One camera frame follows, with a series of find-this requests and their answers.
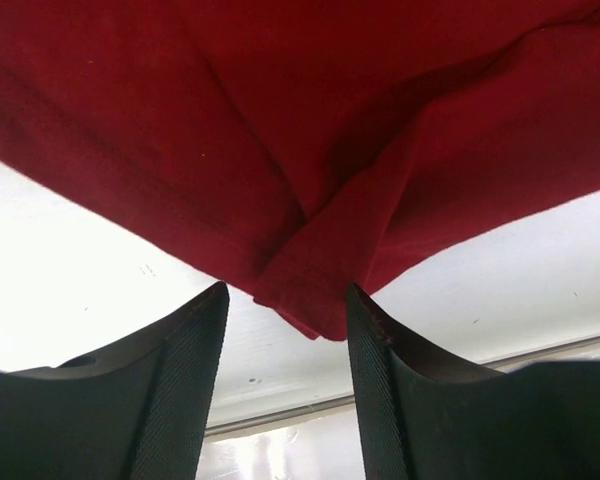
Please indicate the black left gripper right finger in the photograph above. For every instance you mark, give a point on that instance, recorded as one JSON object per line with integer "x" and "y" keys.
{"x": 426, "y": 413}

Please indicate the red t-shirt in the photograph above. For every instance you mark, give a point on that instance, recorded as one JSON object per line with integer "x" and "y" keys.
{"x": 292, "y": 148}

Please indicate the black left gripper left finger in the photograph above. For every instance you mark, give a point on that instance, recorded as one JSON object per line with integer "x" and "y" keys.
{"x": 134, "y": 409}

